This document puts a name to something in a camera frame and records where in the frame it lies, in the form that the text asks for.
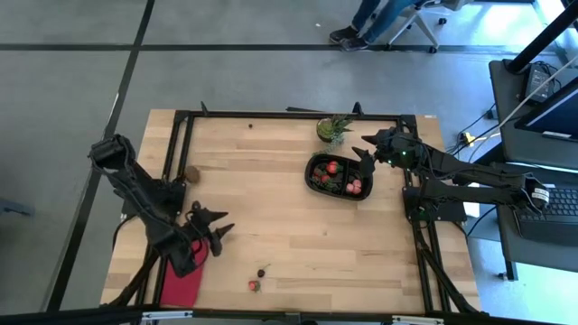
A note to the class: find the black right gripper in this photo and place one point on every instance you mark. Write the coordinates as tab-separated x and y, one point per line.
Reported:
399	149

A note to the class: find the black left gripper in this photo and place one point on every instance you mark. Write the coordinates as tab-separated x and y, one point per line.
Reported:
198	228

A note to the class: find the pale pink strawberry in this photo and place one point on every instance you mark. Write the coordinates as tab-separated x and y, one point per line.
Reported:
350	188
357	184

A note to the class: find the red strawberry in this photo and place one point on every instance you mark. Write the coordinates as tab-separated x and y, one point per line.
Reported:
325	178
254	285

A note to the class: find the black plastic food container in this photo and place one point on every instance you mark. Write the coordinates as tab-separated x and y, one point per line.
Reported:
336	194

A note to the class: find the dark cherry with stem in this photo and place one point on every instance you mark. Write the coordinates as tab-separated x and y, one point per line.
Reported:
261	273

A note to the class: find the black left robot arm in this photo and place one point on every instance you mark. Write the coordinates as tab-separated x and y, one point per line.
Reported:
140	198

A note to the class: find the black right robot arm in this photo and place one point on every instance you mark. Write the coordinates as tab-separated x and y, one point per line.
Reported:
474	192

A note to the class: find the potted succulent plant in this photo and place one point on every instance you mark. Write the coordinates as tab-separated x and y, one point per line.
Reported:
325	130

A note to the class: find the red cloth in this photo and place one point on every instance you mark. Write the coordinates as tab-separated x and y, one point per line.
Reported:
180	291

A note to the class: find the yellow plug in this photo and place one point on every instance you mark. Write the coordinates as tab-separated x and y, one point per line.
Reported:
468	136

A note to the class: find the white paper sheet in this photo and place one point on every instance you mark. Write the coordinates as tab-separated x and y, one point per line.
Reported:
473	208

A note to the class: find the person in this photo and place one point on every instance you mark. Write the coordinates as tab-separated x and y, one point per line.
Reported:
384	18

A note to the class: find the mesh office chair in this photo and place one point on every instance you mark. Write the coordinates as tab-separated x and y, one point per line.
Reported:
421	21

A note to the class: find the dark grey operator desk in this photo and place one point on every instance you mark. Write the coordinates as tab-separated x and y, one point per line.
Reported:
508	117

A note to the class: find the black power adapter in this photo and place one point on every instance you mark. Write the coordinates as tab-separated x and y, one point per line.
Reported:
537	81

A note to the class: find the computer monitor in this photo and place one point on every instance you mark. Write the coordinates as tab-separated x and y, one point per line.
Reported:
555	113

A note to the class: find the black computer keyboard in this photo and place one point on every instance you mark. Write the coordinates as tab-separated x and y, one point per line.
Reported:
555	221

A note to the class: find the grey floor object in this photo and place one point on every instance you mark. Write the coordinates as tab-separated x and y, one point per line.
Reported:
13	208

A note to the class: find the black pole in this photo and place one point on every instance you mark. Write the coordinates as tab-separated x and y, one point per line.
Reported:
542	38

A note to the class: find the black pointed frame bracket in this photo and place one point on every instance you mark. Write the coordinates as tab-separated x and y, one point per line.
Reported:
204	110
357	110

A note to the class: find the black aluminium table frame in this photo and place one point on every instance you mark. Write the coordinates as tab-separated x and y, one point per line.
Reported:
271	115

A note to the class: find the black rail with silver brackets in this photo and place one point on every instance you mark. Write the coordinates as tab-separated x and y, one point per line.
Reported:
90	316

